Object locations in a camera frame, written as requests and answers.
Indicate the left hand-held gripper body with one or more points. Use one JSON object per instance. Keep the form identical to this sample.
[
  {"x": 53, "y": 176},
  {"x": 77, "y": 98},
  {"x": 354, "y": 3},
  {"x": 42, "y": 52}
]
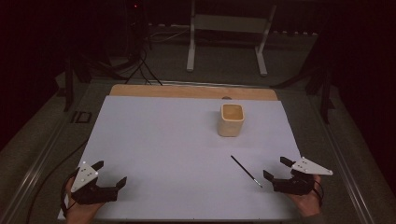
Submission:
[{"x": 93, "y": 194}]

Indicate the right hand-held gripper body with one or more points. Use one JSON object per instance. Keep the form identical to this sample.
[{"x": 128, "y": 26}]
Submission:
[{"x": 295, "y": 186}]

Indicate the thin black paintbrush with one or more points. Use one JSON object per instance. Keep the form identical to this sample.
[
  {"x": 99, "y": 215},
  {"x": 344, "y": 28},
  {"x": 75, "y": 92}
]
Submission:
[{"x": 246, "y": 170}]

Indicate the beige square cup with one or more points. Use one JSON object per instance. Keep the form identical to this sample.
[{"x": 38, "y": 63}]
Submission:
[{"x": 231, "y": 124}]

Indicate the person's right hand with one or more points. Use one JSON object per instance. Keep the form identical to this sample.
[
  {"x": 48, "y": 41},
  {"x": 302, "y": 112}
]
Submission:
[{"x": 308, "y": 203}]

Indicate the person's left hand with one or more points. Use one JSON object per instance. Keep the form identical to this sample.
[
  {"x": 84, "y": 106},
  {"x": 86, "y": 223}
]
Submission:
[{"x": 79, "y": 214}]

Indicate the white paper mat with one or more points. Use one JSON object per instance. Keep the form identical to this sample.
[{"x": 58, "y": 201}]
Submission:
[{"x": 171, "y": 140}]

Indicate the black tripod stand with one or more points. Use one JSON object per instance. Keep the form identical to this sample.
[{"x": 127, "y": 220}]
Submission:
[
  {"x": 325, "y": 93},
  {"x": 69, "y": 87}
]

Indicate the white metal stand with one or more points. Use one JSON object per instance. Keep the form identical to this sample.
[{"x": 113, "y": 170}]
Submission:
[{"x": 229, "y": 23}]

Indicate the long white power strip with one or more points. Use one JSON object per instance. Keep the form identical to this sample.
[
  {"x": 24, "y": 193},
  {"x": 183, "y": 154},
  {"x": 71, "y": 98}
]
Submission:
[{"x": 168, "y": 26}]

